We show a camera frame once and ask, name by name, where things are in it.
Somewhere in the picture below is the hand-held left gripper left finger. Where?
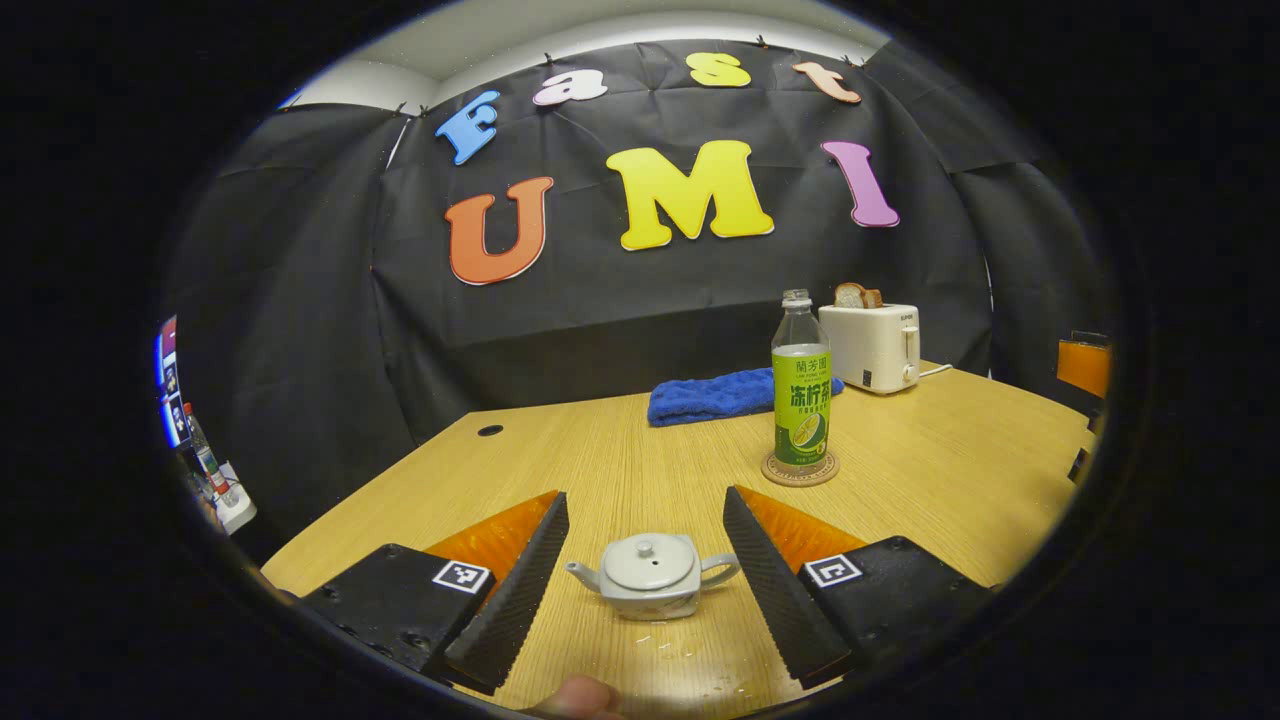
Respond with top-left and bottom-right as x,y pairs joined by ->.
300,490 -> 571,696

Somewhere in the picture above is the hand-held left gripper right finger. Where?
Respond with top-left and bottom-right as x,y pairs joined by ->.
722,486 -> 996,691

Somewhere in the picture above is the round wooden coaster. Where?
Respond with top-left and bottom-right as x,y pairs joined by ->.
760,448 -> 841,488

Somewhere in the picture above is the white teacup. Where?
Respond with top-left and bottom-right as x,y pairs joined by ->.
565,533 -> 743,623

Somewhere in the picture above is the green label water bottle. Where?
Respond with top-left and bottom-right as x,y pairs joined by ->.
770,289 -> 834,471

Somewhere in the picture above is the small red cap bottle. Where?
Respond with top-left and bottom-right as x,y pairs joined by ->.
183,402 -> 236,501

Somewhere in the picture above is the blue towel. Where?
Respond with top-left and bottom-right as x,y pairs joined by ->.
647,367 -> 844,428

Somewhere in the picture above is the white toaster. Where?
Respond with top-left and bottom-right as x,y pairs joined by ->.
818,303 -> 922,396

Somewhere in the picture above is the wall poster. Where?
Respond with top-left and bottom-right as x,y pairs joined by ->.
155,315 -> 191,446

